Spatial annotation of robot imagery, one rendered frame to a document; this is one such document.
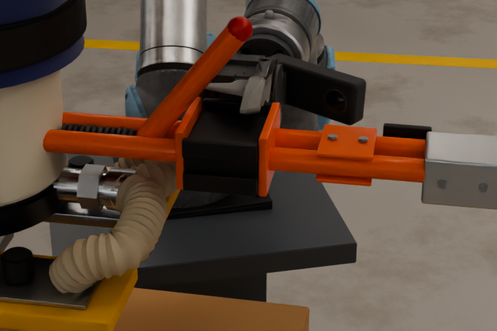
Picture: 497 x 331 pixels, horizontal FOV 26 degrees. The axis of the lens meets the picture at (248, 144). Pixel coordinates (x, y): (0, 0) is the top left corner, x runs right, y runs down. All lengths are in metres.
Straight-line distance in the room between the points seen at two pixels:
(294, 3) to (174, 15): 0.17
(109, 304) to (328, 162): 0.23
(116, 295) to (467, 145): 0.34
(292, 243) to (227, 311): 0.52
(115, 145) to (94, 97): 3.24
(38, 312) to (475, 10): 4.43
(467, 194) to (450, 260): 2.24
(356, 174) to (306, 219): 0.91
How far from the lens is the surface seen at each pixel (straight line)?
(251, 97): 0.99
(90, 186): 1.04
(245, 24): 0.95
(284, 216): 1.88
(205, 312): 1.30
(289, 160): 0.97
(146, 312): 1.30
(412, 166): 0.96
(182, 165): 0.98
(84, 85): 4.36
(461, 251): 3.26
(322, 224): 1.86
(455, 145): 0.99
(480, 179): 0.96
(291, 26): 1.20
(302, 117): 1.30
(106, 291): 1.00
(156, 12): 1.36
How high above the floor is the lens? 1.69
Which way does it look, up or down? 26 degrees down
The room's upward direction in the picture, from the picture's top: straight up
